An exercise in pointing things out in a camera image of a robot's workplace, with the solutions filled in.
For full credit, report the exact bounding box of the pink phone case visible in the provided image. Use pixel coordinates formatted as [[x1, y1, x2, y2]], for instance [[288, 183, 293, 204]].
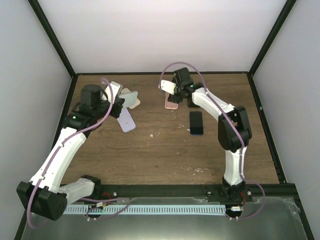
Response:
[[164, 93, 179, 110]]

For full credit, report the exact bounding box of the blue smartphone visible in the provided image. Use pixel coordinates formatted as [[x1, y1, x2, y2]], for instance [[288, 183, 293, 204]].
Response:
[[189, 111, 204, 136]]

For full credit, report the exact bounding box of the white smartphone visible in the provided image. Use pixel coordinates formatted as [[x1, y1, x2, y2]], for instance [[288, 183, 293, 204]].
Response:
[[118, 91, 138, 108]]

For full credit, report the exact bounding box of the black phone case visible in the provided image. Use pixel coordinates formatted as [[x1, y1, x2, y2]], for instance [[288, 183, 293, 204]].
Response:
[[187, 98, 200, 108]]

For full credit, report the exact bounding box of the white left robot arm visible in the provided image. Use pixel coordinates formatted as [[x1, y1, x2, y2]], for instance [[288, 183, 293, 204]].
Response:
[[16, 81, 125, 221]]

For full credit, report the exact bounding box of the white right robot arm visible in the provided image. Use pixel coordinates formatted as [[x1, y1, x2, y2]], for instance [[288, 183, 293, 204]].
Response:
[[159, 67, 252, 202]]

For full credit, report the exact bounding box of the lavender phone case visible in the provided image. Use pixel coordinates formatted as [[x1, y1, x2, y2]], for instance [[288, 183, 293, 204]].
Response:
[[117, 108, 136, 133]]

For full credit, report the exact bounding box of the cream phone case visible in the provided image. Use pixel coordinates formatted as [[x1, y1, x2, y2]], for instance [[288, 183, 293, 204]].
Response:
[[121, 88, 141, 110]]

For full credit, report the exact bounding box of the light blue slotted strip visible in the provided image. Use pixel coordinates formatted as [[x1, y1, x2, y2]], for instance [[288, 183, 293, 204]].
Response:
[[64, 204, 226, 216]]

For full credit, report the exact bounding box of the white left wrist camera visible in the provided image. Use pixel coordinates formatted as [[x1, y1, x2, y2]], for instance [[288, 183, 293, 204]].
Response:
[[104, 81, 123, 101]]

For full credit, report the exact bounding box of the black frame rail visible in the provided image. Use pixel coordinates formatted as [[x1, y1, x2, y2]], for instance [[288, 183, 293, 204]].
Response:
[[76, 183, 298, 203]]

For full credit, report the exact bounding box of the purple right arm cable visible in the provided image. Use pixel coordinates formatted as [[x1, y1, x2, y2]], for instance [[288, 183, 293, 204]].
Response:
[[158, 61, 266, 221]]

